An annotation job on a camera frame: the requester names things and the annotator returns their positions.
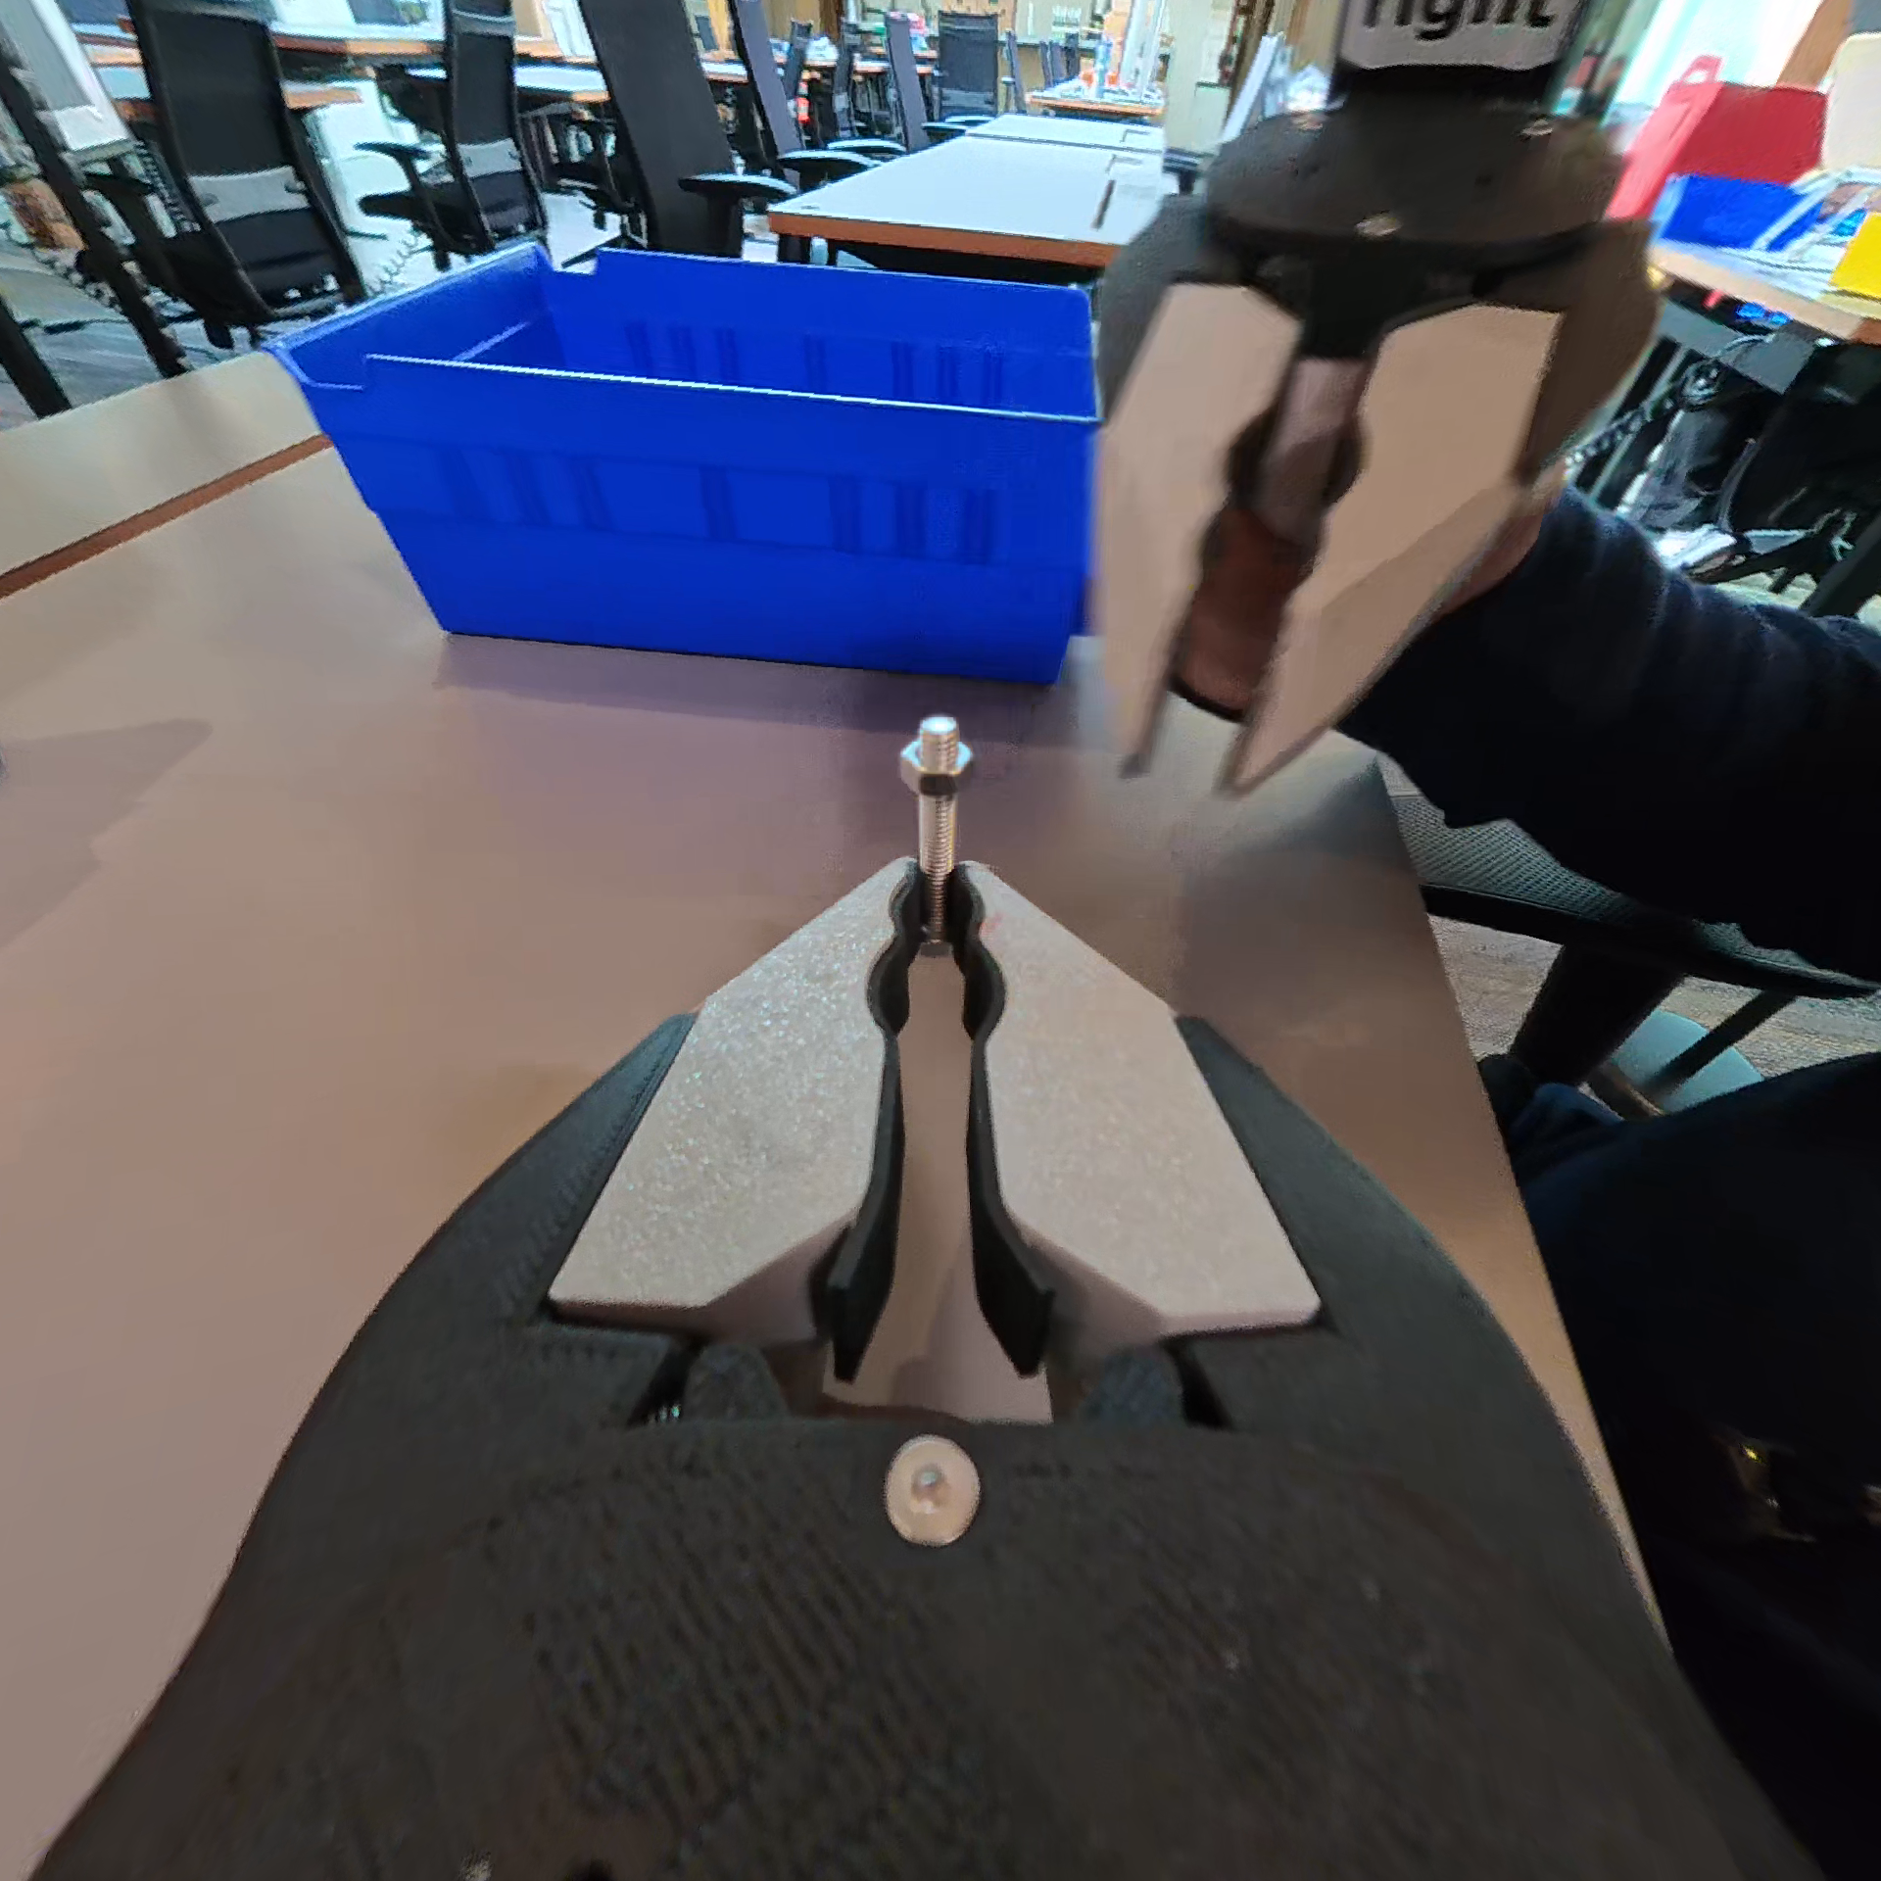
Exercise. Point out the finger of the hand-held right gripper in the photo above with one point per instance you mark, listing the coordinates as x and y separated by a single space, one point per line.
1161 469
1428 497

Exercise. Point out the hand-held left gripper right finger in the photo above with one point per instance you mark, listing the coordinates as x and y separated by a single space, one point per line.
1133 1161

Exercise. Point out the black chair with grey cushion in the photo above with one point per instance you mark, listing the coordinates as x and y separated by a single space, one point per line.
250 191

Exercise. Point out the silver metal bolt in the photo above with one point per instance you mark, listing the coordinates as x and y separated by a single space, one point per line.
937 837

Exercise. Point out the person's right forearm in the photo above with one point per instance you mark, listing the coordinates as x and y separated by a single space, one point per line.
1647 705

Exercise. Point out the small blue box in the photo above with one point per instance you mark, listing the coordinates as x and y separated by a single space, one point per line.
1734 219

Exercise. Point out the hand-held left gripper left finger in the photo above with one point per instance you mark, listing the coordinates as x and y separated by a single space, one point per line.
732 1147

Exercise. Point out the cluttered wooden-edged table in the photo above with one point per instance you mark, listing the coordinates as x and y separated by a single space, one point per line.
1763 294

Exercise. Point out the red plastic item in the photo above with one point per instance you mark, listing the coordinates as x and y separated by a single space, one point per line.
1721 140

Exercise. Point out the person's leg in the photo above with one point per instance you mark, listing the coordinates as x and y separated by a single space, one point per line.
1721 1292

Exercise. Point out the blue plastic bin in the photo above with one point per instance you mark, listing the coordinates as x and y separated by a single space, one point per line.
732 517

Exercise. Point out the silver hex nut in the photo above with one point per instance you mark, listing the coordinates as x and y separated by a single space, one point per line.
940 761

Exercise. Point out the yellow item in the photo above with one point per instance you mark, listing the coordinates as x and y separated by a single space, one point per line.
1857 258

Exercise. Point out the grey table with wooden edge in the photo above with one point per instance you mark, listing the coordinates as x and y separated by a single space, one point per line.
1072 130
971 204
130 444

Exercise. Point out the black bags under table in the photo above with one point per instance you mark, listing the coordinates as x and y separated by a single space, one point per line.
1749 458

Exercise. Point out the black office chair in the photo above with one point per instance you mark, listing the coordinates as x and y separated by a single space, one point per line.
965 66
477 149
801 103
661 118

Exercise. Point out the person's right hand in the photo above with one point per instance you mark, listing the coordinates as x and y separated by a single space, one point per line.
1241 618

